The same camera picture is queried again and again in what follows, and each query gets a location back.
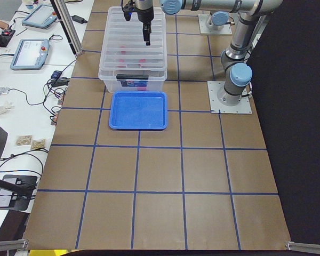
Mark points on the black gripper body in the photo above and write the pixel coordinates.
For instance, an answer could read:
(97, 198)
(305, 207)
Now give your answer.
(145, 15)

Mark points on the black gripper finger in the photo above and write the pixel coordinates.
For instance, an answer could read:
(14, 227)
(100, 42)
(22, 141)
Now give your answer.
(146, 30)

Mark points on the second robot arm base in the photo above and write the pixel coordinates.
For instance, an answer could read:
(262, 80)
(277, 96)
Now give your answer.
(217, 19)

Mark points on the clear plastic box lid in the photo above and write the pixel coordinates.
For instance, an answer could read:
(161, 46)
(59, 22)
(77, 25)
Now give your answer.
(119, 32)

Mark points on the clear plastic storage box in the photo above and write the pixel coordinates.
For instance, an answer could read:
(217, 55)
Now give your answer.
(133, 79)

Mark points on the black power adapter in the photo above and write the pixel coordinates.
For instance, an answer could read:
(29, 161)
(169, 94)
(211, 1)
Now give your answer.
(78, 19)

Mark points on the blue plastic tray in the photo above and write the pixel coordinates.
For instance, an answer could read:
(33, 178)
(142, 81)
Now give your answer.
(138, 110)

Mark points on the far teach pendant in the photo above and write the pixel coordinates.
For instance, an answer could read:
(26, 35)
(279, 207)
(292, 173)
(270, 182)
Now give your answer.
(42, 17)

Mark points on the teach pendant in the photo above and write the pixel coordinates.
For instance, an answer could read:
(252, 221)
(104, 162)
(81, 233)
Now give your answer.
(42, 17)
(31, 54)

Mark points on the near teach pendant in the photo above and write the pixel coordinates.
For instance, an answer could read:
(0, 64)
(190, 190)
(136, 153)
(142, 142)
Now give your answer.
(31, 54)

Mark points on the bag of small parts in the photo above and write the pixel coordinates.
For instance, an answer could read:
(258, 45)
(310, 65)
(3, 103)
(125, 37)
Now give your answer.
(38, 144)
(23, 140)

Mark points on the black flat stand base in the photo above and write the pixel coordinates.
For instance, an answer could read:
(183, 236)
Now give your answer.
(16, 191)

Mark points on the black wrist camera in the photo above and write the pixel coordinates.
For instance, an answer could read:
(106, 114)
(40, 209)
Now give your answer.
(128, 9)

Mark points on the second arm base plate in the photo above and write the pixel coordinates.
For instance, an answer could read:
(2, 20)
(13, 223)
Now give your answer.
(205, 29)

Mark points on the aluminium frame post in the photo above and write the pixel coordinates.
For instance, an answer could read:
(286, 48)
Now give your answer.
(66, 22)

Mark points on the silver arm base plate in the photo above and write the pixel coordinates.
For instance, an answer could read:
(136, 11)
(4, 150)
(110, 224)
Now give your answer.
(218, 107)

